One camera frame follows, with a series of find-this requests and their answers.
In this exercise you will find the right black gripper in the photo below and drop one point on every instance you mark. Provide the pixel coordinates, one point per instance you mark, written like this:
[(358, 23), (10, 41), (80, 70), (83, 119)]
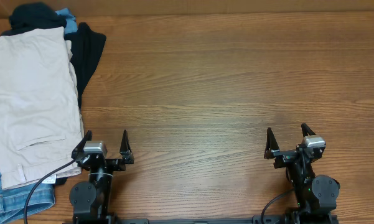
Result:
[(290, 154)]

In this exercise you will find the black ribbed sweater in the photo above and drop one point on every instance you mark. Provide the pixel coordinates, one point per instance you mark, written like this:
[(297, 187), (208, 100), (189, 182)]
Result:
[(87, 48)]

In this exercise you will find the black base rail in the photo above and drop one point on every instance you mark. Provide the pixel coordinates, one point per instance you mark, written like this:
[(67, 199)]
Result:
[(199, 221)]

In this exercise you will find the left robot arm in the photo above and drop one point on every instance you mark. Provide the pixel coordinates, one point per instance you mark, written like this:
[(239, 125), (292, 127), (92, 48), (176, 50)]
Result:
[(90, 199)]

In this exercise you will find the light blue shirt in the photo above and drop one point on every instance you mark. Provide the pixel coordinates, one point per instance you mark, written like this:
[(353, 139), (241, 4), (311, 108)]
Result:
[(71, 26)]

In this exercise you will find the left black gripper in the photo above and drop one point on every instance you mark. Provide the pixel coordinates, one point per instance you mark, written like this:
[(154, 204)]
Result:
[(119, 165)]

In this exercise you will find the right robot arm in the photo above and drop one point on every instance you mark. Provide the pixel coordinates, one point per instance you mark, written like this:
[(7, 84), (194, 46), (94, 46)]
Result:
[(316, 195)]

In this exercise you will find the blue denim jeans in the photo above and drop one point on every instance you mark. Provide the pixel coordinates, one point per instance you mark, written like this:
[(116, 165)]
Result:
[(12, 201)]

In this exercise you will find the black garment with white print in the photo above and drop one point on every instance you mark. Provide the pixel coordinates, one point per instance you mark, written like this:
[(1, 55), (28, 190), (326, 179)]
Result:
[(28, 17)]

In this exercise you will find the beige cotton shorts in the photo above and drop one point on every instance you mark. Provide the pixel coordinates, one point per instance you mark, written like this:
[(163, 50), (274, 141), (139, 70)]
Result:
[(39, 115)]

